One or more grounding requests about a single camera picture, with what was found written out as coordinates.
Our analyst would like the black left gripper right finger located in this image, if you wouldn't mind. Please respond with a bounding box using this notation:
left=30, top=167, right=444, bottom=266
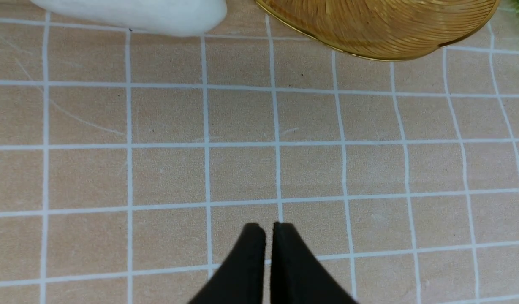
left=270, top=223, right=356, bottom=304

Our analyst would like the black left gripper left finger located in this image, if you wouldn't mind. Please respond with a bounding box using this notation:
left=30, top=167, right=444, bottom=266
left=189, top=223, right=266, bottom=304

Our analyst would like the white radish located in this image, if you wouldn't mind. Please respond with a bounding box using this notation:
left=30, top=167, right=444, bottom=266
left=32, top=0, right=227, bottom=37

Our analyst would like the orange checkered tablecloth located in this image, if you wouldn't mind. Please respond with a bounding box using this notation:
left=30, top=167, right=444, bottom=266
left=0, top=0, right=519, bottom=304

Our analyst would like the amber plastic plate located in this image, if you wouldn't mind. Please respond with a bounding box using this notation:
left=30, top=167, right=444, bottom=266
left=257, top=0, right=500, bottom=62

